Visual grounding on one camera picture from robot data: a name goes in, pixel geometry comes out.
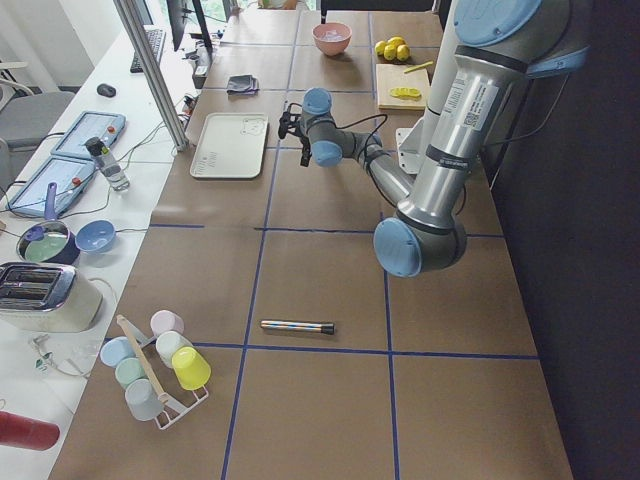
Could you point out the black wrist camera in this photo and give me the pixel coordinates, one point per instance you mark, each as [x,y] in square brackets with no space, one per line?
[289,123]

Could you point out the yellow lemon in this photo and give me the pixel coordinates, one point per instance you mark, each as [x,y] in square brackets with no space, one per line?
[389,53]
[380,47]
[396,41]
[403,53]

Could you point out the white plastic cup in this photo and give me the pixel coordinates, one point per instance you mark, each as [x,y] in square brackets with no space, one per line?
[168,343]

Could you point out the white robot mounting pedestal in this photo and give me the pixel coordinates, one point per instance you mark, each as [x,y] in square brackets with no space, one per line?
[407,150]

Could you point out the grey plastic cup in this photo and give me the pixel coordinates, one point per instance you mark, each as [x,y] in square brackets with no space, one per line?
[142,401]

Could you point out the steel muddler with black tip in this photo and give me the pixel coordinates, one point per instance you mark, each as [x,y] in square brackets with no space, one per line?
[311,327]

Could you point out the green plastic cup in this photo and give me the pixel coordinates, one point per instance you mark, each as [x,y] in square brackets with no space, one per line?
[129,370]

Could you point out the pink bowl of ice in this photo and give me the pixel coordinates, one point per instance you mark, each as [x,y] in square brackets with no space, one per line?
[332,38]

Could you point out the yellow plastic cup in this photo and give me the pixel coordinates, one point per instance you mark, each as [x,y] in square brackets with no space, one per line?
[191,368]

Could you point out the lemon slices stack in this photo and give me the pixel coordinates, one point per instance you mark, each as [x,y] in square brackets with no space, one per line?
[405,93]

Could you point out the grey folded cloth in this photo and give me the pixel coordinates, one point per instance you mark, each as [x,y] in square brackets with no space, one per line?
[245,84]

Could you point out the yellow-green plastic knife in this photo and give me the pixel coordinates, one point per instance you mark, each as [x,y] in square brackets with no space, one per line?
[418,67]

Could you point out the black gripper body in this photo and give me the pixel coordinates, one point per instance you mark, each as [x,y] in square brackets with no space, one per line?
[303,141]

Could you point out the pink plastic cup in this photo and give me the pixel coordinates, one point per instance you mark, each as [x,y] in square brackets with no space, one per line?
[165,320]

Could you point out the white wire cup rack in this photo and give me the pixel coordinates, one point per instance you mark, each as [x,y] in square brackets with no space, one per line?
[174,409]

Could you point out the blue plastic cup on rack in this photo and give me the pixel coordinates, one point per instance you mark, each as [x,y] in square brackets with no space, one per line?
[115,351]

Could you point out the clear water bottle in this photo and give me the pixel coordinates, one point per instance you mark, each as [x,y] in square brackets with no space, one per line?
[106,163]

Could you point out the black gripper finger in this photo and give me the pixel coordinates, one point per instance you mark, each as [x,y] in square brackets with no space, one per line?
[302,157]
[308,156]

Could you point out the blue saucepan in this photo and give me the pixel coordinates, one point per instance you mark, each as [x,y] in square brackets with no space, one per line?
[49,241]

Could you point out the aluminium frame post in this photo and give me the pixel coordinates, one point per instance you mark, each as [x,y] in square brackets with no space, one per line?
[131,21]

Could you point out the blue bowl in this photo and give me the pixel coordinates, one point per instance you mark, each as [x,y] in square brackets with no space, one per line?
[97,236]

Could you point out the red bottle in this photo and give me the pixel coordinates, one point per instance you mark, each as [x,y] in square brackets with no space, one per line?
[27,433]

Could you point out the cream bear serving tray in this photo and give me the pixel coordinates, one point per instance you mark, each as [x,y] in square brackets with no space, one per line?
[230,146]

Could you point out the black computer mouse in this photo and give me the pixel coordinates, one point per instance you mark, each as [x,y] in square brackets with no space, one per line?
[106,90]

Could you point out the wooden cutting board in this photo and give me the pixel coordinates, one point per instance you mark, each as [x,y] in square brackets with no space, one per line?
[389,76]

